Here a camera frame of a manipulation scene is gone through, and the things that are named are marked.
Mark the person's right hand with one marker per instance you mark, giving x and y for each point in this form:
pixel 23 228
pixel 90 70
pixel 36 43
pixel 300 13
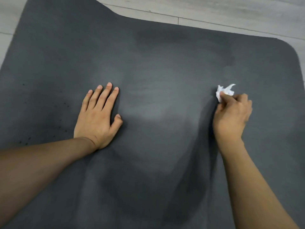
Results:
pixel 231 119

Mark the person's left hand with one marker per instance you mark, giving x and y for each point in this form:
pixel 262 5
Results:
pixel 95 121

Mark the white wipe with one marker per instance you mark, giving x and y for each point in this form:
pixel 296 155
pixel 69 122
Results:
pixel 224 90

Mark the dark grey yoga mat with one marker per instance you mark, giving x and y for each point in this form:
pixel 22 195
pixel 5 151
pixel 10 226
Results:
pixel 166 57

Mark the person's left forearm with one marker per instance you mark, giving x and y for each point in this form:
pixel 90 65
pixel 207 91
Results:
pixel 40 169

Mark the person's right forearm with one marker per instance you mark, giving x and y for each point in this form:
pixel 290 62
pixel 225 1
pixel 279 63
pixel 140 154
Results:
pixel 252 188

